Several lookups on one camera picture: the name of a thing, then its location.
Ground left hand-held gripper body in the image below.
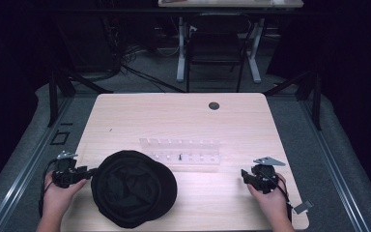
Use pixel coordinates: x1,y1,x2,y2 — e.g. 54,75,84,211
51,150,89,189

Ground black chair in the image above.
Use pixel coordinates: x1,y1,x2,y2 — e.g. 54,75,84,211
185,13,253,94

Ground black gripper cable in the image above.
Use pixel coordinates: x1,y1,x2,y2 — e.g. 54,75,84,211
258,170,294,223
38,159,58,218

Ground grey cable tag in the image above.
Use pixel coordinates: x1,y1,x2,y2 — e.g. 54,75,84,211
293,199,315,216

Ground black metal stand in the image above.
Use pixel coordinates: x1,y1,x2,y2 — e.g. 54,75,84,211
263,69,323,131
46,66,114,129

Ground white-legged desk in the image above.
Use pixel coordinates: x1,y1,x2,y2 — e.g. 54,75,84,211
157,0,304,84

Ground bundle of floor cables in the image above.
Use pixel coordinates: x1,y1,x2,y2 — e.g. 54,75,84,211
119,43,186,94

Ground black cap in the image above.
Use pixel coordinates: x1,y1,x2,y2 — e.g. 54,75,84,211
90,149,179,229

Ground clear acrylic rack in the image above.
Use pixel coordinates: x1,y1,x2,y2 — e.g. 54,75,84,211
138,137,222,166

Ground aluminium floor rail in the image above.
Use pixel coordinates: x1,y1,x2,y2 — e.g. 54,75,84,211
299,96,371,232
0,96,75,232

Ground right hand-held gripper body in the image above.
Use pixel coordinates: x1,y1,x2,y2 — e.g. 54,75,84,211
250,156,287,195

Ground person's right hand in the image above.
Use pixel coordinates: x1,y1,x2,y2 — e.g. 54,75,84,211
246,173,291,224

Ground person's left hand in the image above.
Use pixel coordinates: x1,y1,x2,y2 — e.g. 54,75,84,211
42,171,88,218

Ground black tape square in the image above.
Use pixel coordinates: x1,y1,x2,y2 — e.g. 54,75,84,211
49,130,71,146

